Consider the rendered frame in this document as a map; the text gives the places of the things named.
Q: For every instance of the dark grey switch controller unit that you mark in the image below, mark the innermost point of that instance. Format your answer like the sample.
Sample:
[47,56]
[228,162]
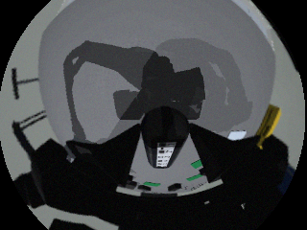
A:
[164,132]

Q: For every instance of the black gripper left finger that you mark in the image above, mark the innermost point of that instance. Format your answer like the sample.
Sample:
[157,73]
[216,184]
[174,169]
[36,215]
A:
[113,156]

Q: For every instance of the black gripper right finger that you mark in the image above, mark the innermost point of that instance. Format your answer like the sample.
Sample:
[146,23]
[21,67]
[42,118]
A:
[216,152]

